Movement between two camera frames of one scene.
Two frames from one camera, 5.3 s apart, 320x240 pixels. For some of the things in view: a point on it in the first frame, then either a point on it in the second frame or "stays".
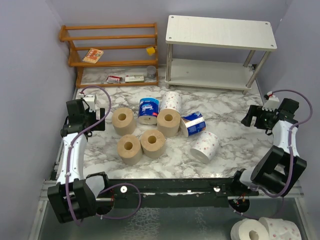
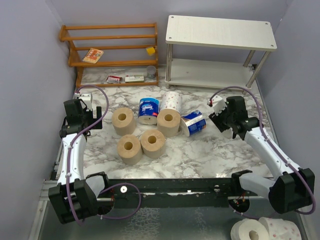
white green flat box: [134, 77] stays
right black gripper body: [266, 115] → [231, 118]
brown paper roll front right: [153, 144] stays
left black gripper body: [91, 116] stays
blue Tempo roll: [148, 110] stays
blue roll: [193, 124] stays
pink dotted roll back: [171, 100] stays
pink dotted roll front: [206, 146] → [227, 133]
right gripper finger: [254, 111] → [221, 121]
